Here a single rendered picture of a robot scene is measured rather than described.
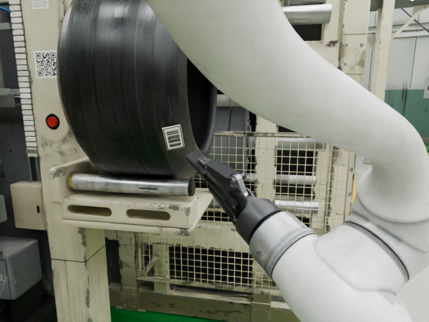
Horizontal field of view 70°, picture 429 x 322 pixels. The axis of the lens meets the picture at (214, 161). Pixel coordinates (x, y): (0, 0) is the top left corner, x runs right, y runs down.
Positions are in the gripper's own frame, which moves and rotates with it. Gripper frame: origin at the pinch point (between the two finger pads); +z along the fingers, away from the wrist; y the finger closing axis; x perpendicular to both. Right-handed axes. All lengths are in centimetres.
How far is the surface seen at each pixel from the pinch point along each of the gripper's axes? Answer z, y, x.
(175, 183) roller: 12.4, 14.0, -2.0
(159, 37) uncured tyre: 17.8, -19.5, 3.9
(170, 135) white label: 10.8, -1.5, -1.0
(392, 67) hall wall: 373, 351, 785
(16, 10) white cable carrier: 67, -21, -17
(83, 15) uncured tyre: 31.6, -23.7, -6.6
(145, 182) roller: 17.7, 14.1, -8.2
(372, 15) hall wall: 473, 238, 795
